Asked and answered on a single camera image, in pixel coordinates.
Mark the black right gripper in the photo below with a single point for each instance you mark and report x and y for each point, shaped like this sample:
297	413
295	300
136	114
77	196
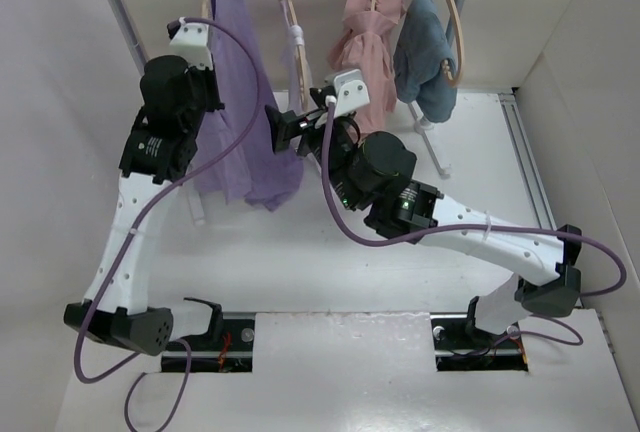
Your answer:
286	127

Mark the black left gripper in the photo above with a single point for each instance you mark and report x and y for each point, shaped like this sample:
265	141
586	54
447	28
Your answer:
209	76

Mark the purple t shirt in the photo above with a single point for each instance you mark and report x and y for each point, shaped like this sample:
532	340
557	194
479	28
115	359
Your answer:
252	172

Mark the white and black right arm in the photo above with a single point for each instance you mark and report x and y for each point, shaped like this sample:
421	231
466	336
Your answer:
369	187

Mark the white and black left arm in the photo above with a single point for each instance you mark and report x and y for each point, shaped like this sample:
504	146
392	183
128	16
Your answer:
156	158

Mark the blue shirt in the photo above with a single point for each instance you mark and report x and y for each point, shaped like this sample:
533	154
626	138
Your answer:
421	49

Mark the pink shirt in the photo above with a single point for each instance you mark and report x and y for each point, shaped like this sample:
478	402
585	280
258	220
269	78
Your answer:
366	44

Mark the white tank top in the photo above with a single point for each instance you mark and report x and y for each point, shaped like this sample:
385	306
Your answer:
295	52

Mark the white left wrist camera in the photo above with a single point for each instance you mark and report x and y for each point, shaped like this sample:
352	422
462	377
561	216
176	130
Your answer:
190	41

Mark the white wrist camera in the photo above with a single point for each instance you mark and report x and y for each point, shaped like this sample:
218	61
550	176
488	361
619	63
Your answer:
350	92
190	41

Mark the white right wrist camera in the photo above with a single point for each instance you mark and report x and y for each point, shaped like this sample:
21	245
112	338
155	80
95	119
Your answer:
350	92

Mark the aluminium side rail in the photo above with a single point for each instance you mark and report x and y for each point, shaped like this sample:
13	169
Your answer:
525	157

